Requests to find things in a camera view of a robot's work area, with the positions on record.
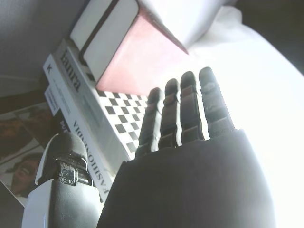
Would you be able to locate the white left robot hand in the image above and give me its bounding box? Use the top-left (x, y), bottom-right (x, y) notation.
top-left (22, 67), bottom-right (277, 228)

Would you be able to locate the black LET IT BE book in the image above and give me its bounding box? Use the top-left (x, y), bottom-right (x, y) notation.
top-left (0, 101), bottom-right (59, 207)

